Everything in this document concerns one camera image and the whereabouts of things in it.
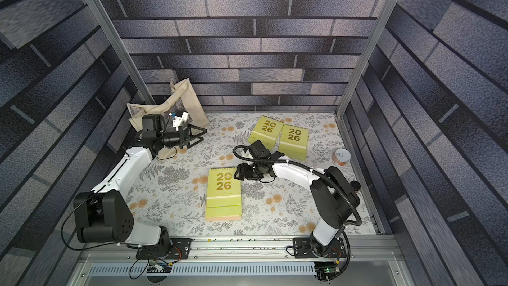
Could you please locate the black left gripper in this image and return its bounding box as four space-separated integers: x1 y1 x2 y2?
159 124 208 148

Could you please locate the green 2026 calendar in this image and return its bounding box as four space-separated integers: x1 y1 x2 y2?
205 168 242 217
279 124 310 161
247 116 284 150

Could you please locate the pink 2026 desk calendar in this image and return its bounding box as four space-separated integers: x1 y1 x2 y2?
205 215 242 222

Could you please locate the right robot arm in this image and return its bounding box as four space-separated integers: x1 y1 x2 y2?
233 140 362 258

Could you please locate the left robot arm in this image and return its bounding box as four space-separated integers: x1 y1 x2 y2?
73 112 207 259

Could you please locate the cream canvas tote bag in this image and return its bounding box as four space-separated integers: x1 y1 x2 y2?
126 78 210 160

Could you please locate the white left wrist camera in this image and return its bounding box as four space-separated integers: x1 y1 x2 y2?
170 111 189 131

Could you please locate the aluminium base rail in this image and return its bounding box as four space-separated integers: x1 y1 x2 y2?
78 235 403 264

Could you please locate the left aluminium frame post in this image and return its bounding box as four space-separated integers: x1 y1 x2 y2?
85 0 156 105

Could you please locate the aluminium frame post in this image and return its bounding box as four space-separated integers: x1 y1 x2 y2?
85 0 156 105
336 0 398 119

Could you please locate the right aluminium frame post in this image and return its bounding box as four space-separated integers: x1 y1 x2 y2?
336 0 398 119

